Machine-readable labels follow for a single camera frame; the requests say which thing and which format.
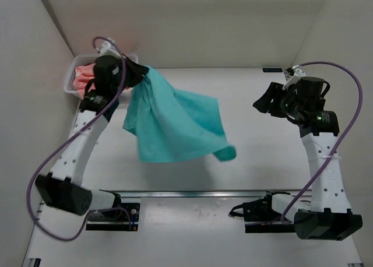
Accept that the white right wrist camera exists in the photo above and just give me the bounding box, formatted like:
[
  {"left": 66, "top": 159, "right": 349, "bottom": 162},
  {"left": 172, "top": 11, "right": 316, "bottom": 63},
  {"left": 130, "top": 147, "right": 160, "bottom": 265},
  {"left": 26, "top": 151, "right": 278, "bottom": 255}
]
[{"left": 282, "top": 65, "right": 306, "bottom": 90}]

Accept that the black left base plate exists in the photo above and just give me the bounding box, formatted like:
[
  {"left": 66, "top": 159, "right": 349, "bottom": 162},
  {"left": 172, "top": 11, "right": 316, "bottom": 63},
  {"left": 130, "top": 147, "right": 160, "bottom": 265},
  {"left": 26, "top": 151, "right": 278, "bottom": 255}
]
[{"left": 85, "top": 198, "right": 140, "bottom": 232}]

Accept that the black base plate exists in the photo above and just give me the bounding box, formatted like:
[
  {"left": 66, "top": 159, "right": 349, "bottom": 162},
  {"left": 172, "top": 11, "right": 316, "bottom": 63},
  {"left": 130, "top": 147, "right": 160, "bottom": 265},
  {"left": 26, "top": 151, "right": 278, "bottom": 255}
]
[
  {"left": 242, "top": 191, "right": 295, "bottom": 234},
  {"left": 85, "top": 198, "right": 140, "bottom": 232}
]

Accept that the salmon pink t shirt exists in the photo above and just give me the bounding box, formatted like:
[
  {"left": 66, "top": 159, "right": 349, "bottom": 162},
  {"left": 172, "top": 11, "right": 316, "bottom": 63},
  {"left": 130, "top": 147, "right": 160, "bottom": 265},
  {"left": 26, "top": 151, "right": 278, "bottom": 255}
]
[{"left": 73, "top": 63, "right": 95, "bottom": 99}]

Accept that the teal t shirt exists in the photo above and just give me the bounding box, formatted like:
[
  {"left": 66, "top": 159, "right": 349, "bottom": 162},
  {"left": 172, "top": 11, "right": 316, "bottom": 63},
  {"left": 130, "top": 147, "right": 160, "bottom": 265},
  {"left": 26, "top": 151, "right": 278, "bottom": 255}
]
[{"left": 123, "top": 68, "right": 237, "bottom": 163}]

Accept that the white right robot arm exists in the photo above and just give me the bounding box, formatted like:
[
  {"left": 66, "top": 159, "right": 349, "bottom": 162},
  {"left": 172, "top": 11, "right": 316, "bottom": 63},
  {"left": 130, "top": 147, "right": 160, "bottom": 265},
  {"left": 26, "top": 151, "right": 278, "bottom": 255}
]
[{"left": 229, "top": 76, "right": 363, "bottom": 241}]

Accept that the blue label sticker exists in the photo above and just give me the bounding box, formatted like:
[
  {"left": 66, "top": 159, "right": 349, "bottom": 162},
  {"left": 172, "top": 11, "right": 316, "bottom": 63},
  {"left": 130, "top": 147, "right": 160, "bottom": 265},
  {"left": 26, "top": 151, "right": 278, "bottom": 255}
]
[{"left": 262, "top": 68, "right": 283, "bottom": 73}]

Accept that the white plastic basket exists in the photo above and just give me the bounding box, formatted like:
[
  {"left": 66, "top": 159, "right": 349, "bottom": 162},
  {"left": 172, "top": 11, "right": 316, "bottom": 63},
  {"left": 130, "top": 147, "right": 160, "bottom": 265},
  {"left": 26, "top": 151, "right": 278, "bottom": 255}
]
[{"left": 64, "top": 53, "right": 139, "bottom": 103}]

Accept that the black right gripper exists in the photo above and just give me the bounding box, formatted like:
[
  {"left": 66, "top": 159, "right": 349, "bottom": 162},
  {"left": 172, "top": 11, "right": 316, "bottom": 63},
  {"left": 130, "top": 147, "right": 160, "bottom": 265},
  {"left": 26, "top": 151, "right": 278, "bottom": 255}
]
[{"left": 252, "top": 83, "right": 302, "bottom": 119}]

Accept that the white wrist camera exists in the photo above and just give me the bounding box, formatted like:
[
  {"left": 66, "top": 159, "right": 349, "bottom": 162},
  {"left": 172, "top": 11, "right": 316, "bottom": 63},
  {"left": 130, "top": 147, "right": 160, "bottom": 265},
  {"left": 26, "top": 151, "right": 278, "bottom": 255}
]
[
  {"left": 96, "top": 38, "right": 121, "bottom": 59},
  {"left": 282, "top": 65, "right": 306, "bottom": 90}
]

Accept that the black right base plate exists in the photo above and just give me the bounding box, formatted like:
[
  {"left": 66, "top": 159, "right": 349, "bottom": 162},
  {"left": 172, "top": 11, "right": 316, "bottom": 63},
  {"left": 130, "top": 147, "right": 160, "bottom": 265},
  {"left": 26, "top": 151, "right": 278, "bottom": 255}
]
[{"left": 242, "top": 191, "right": 295, "bottom": 234}]

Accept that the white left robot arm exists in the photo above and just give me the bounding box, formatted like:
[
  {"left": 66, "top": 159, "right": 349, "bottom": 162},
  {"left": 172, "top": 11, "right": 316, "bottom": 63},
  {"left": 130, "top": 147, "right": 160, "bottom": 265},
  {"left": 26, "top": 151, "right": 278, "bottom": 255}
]
[{"left": 35, "top": 55, "right": 149, "bottom": 219}]

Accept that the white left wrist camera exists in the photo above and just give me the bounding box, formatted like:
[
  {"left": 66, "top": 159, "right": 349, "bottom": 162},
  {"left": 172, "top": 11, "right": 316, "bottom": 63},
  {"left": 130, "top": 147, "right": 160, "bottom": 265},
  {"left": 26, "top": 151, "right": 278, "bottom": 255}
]
[{"left": 96, "top": 38, "right": 121, "bottom": 59}]

